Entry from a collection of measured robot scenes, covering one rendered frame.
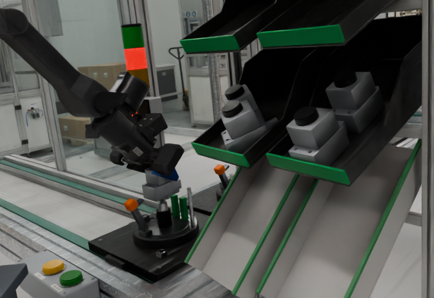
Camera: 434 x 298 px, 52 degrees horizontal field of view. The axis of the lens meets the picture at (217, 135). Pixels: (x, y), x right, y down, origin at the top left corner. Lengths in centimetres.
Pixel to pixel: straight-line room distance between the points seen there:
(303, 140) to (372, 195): 16
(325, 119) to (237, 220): 29
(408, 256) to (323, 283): 47
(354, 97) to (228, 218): 31
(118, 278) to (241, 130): 40
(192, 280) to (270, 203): 20
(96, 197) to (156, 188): 50
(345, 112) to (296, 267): 24
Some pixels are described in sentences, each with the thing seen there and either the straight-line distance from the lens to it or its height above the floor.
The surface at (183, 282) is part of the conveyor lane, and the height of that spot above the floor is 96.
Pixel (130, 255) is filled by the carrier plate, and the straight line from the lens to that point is 92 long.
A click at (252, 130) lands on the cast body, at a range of 63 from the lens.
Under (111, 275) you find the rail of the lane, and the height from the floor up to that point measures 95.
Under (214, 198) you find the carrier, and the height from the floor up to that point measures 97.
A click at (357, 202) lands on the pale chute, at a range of 68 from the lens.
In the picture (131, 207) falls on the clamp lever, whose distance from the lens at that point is 90.
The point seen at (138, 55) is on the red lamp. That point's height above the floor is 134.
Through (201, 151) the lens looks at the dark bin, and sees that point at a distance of 70.
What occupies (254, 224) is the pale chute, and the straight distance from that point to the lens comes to 74.
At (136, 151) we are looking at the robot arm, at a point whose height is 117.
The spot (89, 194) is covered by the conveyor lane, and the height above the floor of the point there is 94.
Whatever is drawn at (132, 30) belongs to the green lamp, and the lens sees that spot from 110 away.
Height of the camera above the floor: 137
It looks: 13 degrees down
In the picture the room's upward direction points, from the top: 6 degrees counter-clockwise
